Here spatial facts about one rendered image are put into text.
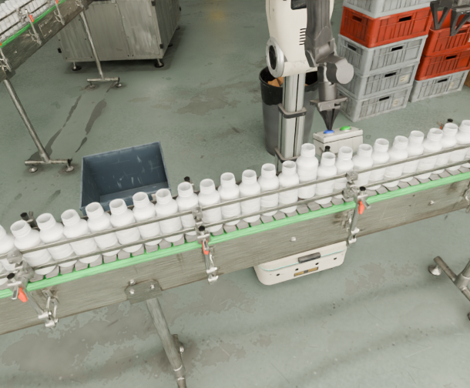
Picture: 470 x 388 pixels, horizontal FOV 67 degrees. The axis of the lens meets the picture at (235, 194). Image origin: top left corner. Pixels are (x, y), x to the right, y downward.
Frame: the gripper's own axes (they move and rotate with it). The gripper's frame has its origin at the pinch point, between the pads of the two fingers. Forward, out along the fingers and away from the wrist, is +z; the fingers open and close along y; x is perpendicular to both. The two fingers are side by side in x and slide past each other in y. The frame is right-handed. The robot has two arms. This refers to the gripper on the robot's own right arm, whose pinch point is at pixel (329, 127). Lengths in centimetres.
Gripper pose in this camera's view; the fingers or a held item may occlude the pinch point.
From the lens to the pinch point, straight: 122.6
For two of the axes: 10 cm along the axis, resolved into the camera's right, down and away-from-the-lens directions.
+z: 1.5, 9.1, 3.9
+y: 9.6, -2.3, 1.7
